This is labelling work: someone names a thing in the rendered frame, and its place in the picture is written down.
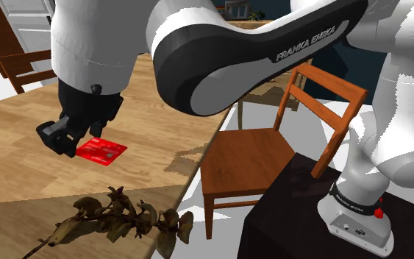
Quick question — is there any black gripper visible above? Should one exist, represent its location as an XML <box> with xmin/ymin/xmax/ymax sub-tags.
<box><xmin>35</xmin><ymin>79</ymin><xmax>125</xmax><ymax>159</ymax></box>

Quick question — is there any red card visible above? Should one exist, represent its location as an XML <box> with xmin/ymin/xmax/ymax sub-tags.
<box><xmin>75</xmin><ymin>137</ymin><xmax>128</xmax><ymax>166</ymax></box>

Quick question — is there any light wooden table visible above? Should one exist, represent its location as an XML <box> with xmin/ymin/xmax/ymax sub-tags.
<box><xmin>0</xmin><ymin>52</ymin><xmax>237</xmax><ymax>259</ymax></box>

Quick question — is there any dry leafy plant branch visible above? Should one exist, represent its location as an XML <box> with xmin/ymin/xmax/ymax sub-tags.
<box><xmin>21</xmin><ymin>185</ymin><xmax>195</xmax><ymax>259</ymax></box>

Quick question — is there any white door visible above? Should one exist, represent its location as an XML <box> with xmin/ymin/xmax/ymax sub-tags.
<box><xmin>0</xmin><ymin>0</ymin><xmax>57</xmax><ymax>87</ymax></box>

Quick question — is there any orange-brown wooden chair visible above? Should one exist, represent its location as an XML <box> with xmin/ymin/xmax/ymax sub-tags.
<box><xmin>200</xmin><ymin>63</ymin><xmax>369</xmax><ymax>241</ymax></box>

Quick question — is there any dark robot stand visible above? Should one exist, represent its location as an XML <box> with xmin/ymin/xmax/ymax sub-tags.
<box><xmin>237</xmin><ymin>152</ymin><xmax>414</xmax><ymax>259</ymax></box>

